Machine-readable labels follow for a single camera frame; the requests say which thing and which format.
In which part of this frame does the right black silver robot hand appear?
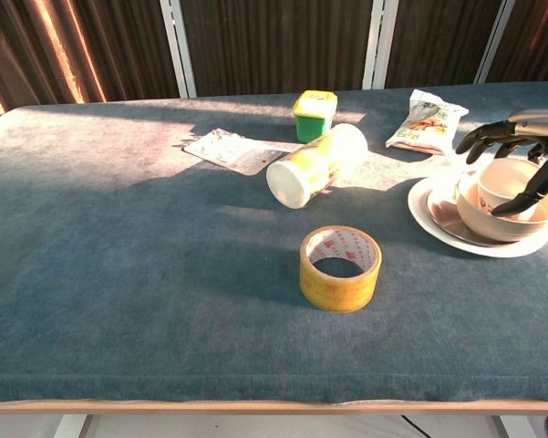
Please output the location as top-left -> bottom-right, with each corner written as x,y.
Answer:
455,108 -> 548,217

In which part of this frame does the white paper cup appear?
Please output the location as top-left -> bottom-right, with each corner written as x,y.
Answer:
476,158 -> 548,223

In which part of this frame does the large white bowl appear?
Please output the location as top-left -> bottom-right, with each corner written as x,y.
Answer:
455,172 -> 548,244

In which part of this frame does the dark brown ribbed curtain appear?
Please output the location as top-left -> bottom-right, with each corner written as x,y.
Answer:
384,0 -> 503,89
486,0 -> 548,84
181,0 -> 375,98

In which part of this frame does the white snack bag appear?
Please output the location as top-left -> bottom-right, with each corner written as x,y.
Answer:
385,89 -> 470,156

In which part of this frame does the green container with yellow lid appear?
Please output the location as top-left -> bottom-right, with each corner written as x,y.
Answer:
292,89 -> 339,143

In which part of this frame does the yellow packing tape roll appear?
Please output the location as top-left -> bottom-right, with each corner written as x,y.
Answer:
298,224 -> 384,314

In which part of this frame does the white table leg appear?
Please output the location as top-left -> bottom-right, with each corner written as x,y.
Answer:
53,413 -> 94,438
491,414 -> 538,438

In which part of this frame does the flat white blister pack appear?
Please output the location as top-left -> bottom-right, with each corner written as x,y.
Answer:
182,128 -> 284,176

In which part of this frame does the blue table cloth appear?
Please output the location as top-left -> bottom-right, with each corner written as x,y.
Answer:
0,80 -> 548,405

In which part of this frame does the shiny red-brown curtain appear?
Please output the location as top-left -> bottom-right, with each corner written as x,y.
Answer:
0,0 -> 180,114

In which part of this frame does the white frame post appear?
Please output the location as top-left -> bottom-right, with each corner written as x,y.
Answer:
361,0 -> 400,90
472,0 -> 517,85
159,0 -> 198,99

